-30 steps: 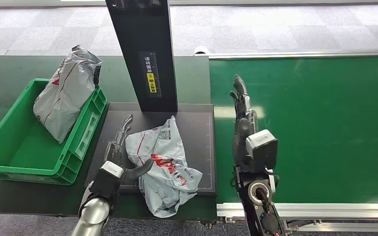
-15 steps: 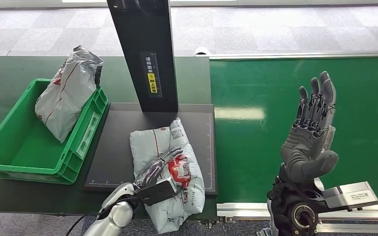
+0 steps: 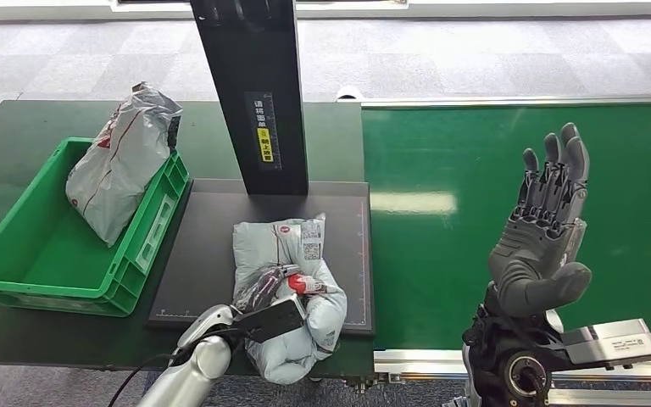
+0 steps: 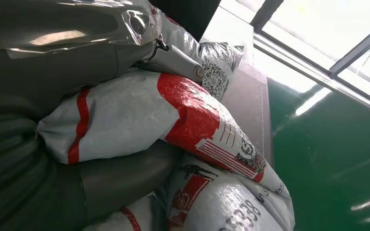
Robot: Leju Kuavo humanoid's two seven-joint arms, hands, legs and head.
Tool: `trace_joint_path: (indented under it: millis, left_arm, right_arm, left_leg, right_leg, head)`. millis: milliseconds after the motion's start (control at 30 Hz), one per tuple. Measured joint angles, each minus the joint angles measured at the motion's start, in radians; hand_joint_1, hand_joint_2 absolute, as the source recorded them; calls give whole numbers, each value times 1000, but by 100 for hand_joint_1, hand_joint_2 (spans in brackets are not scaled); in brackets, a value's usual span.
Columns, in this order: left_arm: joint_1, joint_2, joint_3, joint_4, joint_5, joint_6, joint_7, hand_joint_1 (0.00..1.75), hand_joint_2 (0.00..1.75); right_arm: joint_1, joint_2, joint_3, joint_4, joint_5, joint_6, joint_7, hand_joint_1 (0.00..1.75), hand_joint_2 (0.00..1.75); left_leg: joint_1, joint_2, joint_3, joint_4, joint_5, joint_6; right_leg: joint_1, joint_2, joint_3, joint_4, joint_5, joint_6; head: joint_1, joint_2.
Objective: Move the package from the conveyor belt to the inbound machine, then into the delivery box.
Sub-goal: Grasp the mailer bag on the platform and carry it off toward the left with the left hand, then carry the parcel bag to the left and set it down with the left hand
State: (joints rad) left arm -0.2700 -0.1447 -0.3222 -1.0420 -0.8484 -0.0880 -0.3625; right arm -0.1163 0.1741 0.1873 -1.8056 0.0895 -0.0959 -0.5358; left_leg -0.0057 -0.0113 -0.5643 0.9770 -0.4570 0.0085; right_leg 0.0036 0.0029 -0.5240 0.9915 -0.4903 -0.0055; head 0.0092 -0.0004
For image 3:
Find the white grey poly bag package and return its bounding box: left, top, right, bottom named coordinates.
left=231, top=213, right=349, bottom=386

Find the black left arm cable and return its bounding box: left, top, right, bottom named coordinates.
left=106, top=328, right=236, bottom=407

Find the black scanner platform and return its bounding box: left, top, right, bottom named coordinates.
left=147, top=179, right=376, bottom=338

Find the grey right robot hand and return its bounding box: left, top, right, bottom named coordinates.
left=488, top=122, right=593, bottom=319

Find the green conveyor belt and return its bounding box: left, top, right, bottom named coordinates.
left=361, top=103, right=651, bottom=353

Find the green plastic crate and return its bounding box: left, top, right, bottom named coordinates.
left=0, top=137, right=191, bottom=319

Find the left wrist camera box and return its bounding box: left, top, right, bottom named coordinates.
left=234, top=294, right=308, bottom=344

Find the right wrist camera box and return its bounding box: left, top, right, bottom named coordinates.
left=559, top=318, right=651, bottom=372

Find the black scanner column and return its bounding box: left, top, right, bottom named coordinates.
left=189, top=0, right=309, bottom=197

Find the black yellow column label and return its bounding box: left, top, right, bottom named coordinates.
left=245, top=91, right=283, bottom=171

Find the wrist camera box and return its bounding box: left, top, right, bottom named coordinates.
left=234, top=294, right=308, bottom=344
left=559, top=318, right=651, bottom=372

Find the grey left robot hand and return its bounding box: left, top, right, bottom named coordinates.
left=235, top=264, right=304, bottom=313

